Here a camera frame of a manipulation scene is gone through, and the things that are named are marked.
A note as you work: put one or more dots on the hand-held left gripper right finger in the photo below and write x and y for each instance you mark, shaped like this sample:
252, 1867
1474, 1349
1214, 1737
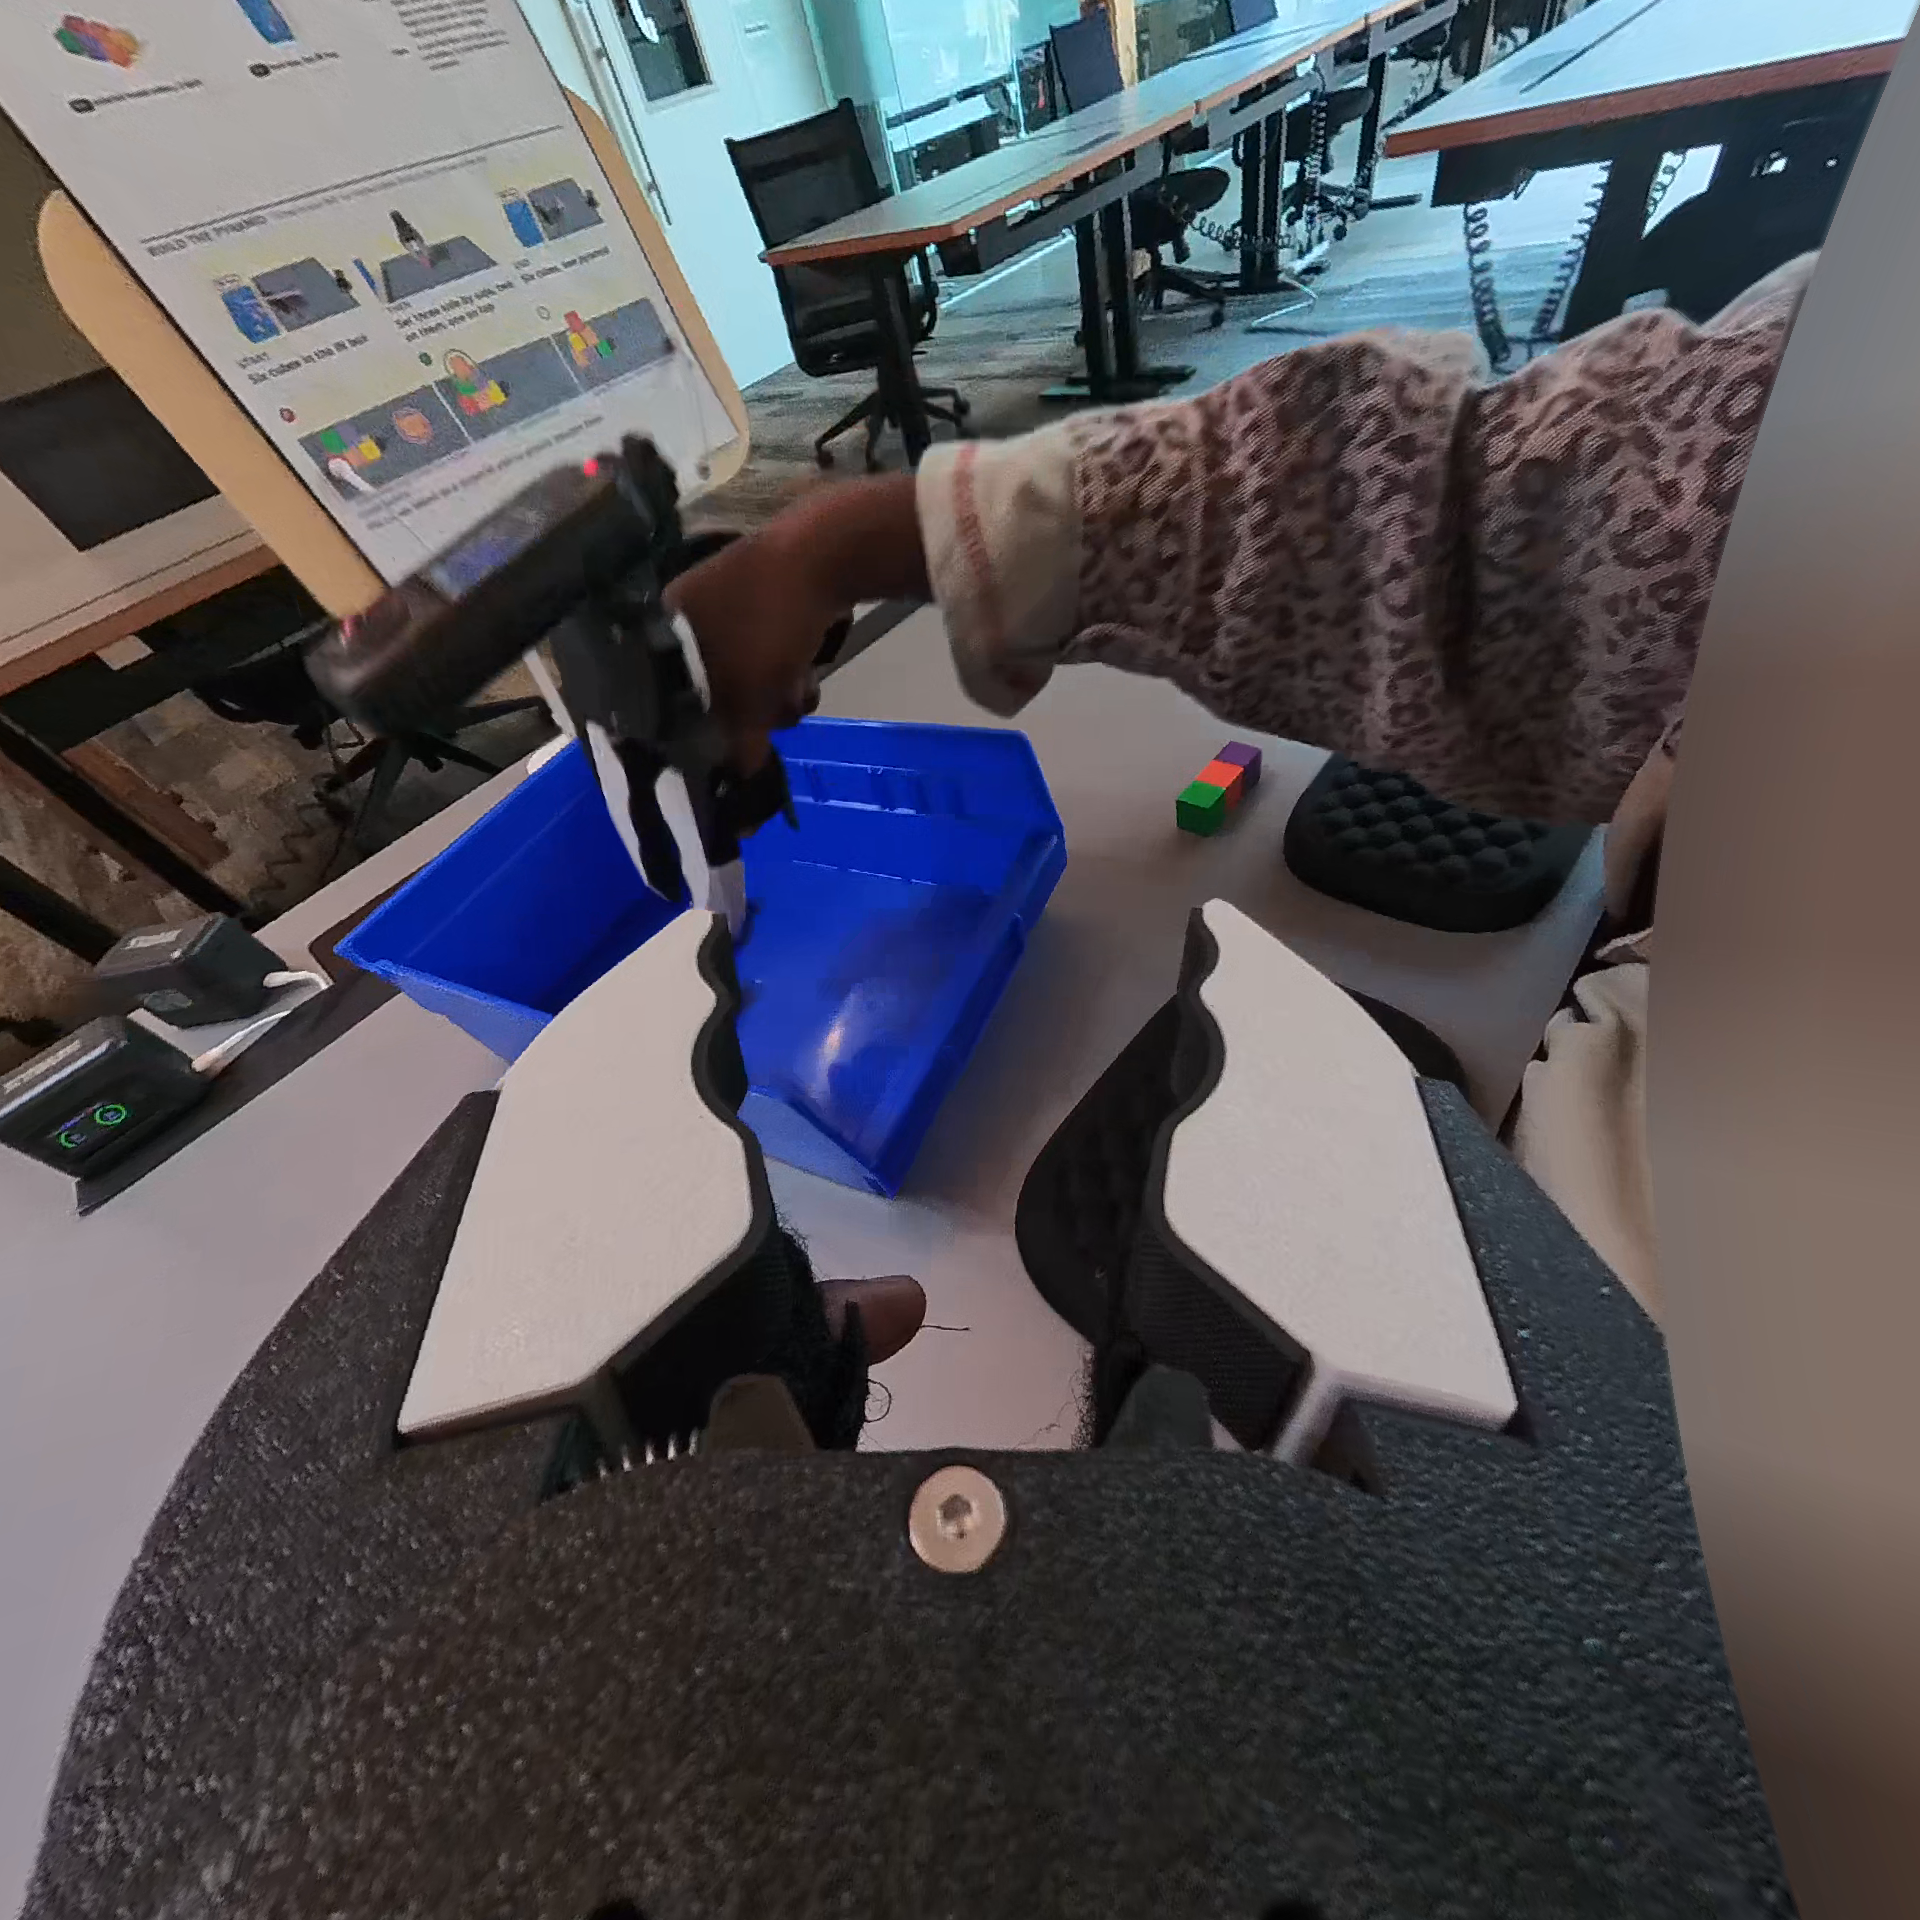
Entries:
1335, 1201

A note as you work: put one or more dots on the person's beige pants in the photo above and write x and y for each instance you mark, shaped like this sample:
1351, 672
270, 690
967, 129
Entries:
1589, 1142

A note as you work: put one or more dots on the printed instruction sheet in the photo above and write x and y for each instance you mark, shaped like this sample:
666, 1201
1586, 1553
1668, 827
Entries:
345, 180

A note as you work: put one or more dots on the person's right hand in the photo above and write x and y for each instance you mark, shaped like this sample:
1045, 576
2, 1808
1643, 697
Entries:
796, 600

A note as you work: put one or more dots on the pale desk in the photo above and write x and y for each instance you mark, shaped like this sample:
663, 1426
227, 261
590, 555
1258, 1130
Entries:
227, 1276

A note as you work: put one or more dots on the beige rounded board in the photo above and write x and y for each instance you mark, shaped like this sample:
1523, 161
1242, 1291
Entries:
684, 331

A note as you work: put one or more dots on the black office chair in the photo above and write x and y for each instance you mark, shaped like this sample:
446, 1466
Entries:
1185, 195
804, 195
255, 682

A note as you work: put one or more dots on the purple wooden cube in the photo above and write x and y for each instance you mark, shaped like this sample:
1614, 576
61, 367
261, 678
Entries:
1242, 754

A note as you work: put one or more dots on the black charger block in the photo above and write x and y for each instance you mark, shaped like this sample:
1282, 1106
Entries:
180, 967

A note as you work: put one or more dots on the wood-edged side desk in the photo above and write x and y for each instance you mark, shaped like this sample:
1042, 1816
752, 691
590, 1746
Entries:
91, 600

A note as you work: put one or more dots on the black bumpy wrist rest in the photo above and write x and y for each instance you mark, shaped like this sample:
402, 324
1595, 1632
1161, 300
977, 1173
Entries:
1426, 856

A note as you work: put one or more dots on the red wooden cube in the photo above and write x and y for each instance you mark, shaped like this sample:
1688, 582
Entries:
1227, 781

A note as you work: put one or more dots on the person's left hand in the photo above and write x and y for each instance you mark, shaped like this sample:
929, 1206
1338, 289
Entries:
879, 1315

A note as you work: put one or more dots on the black monitor screen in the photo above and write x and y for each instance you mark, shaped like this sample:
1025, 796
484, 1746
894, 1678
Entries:
91, 466

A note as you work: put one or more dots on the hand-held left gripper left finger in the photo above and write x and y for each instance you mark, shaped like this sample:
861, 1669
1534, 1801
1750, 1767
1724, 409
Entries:
584, 1201

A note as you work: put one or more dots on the blue plastic bin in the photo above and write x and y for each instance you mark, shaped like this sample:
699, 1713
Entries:
901, 931

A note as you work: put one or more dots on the person's right forearm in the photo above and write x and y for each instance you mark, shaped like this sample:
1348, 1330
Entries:
1351, 524

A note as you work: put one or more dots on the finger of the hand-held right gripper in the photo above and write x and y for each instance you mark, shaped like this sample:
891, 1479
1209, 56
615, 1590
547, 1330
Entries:
717, 863
642, 813

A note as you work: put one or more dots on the long brown-edged office desk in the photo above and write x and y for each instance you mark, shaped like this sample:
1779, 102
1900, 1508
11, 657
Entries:
961, 211

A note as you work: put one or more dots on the black power bank with screen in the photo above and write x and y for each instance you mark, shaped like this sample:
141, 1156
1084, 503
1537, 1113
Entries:
91, 1095

